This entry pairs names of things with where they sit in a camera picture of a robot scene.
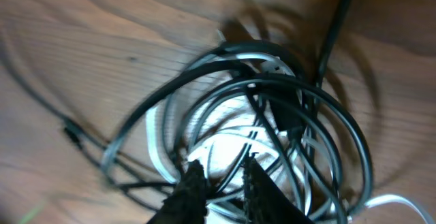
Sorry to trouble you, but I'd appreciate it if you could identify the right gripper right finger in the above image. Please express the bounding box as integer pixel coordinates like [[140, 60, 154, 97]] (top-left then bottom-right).
[[243, 155, 313, 224]]

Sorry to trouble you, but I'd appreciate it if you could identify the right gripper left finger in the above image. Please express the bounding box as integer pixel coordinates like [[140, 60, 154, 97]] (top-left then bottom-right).
[[146, 160, 208, 224]]

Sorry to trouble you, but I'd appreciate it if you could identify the white usb cable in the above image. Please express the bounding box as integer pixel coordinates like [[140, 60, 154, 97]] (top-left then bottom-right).
[[144, 52, 435, 224]]

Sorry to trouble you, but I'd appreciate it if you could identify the black usb cable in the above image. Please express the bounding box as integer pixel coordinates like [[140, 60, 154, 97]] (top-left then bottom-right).
[[0, 0, 360, 211], [100, 39, 375, 224]]

